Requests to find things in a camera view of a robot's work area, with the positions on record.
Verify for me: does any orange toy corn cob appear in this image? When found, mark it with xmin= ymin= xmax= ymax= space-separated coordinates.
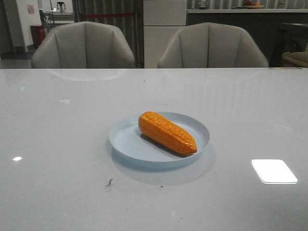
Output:
xmin=138 ymin=111 xmax=197 ymax=155

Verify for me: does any light blue round plate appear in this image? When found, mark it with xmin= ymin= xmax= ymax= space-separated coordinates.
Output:
xmin=109 ymin=111 xmax=211 ymax=169

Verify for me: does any right beige upholstered chair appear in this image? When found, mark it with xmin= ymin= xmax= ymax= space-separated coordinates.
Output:
xmin=157 ymin=23 xmax=269 ymax=68

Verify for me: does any beige upholstered chair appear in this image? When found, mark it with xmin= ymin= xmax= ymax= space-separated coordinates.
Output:
xmin=31 ymin=21 xmax=135 ymax=69
xmin=157 ymin=23 xmax=269 ymax=68

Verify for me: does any white pillar cabinet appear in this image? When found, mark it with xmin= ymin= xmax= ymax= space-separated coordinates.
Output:
xmin=143 ymin=0 xmax=187 ymax=68

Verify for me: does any left beige upholstered chair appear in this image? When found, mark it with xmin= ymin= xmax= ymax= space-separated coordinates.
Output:
xmin=31 ymin=21 xmax=135 ymax=69

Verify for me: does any red barrier belt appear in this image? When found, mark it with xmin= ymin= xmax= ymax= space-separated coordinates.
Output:
xmin=81 ymin=13 xmax=135 ymax=18

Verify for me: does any distant metal folding table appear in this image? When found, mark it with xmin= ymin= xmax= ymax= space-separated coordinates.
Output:
xmin=39 ymin=10 xmax=74 ymax=27

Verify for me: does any red trash bin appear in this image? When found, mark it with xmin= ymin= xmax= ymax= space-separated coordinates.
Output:
xmin=30 ymin=25 xmax=46 ymax=48

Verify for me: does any fruit bowl on counter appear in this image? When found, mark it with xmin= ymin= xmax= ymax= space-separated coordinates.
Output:
xmin=242 ymin=0 xmax=265 ymax=9

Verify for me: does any dark grey counter cabinet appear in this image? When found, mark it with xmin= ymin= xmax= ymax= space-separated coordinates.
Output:
xmin=179 ymin=10 xmax=308 ymax=68

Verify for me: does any pink wall notice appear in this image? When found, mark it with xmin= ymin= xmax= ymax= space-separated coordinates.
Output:
xmin=27 ymin=5 xmax=34 ymax=14

